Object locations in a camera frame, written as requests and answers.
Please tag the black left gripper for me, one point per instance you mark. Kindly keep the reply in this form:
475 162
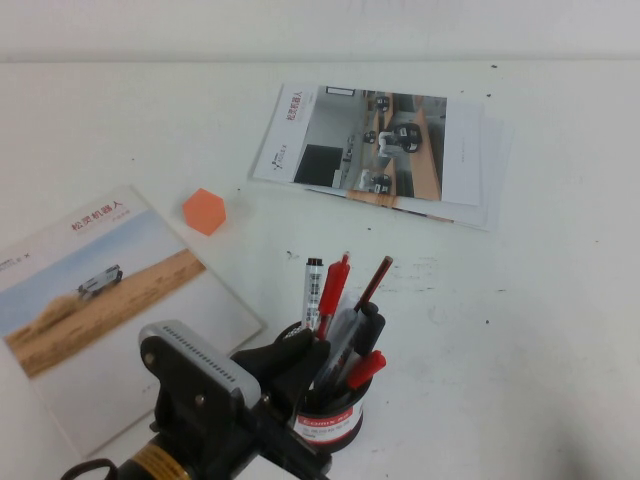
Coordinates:
235 440

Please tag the red gel pen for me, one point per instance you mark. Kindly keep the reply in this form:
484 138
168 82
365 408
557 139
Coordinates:
332 290

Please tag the grey transparent pen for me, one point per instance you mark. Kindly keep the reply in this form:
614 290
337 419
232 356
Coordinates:
345 340

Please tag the black mesh pen holder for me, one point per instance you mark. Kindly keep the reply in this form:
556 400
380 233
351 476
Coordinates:
345 425

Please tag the white marker with dark cap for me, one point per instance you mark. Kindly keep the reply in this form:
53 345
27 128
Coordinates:
314 290

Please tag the red capped marker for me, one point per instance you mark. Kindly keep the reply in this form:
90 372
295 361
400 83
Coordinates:
365 370

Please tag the black capped marker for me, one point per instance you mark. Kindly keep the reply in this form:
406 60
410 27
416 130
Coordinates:
372 330

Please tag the red and black pencil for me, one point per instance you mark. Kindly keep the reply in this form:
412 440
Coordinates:
375 280

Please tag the orange foam cube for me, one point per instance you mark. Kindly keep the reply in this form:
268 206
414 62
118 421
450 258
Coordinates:
204 212

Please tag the brochure with desert vehicle photo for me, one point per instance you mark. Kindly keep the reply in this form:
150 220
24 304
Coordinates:
100 260

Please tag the brochure with office robot photo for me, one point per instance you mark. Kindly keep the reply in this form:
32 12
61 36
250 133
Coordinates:
380 145

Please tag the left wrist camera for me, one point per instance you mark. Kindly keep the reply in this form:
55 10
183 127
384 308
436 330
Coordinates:
200 350

